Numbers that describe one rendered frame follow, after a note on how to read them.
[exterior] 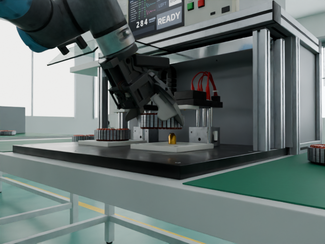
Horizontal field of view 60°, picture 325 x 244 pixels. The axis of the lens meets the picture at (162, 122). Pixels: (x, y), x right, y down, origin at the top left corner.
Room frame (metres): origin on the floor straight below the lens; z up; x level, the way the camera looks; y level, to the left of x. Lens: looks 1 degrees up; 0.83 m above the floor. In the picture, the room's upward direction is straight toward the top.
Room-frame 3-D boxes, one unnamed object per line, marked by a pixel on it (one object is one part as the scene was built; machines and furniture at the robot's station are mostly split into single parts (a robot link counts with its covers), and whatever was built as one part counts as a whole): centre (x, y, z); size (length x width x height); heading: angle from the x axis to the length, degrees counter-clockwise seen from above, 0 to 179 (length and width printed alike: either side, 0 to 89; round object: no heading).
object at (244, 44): (0.87, 0.00, 1.03); 0.62 x 0.01 x 0.03; 48
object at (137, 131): (0.98, 0.06, 0.80); 0.07 x 0.05 x 0.06; 48
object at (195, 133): (0.82, -0.12, 0.80); 0.07 x 0.05 x 0.06; 48
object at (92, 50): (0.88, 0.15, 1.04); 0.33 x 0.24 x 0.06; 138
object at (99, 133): (0.87, 0.15, 0.80); 0.11 x 0.11 x 0.04
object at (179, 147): (0.71, -0.03, 0.78); 0.15 x 0.15 x 0.01; 48
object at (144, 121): (0.68, 0.00, 0.84); 0.11 x 0.11 x 0.04
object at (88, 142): (0.87, 0.15, 0.78); 0.15 x 0.15 x 0.01; 48
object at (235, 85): (0.98, -0.11, 0.92); 0.66 x 0.01 x 0.30; 48
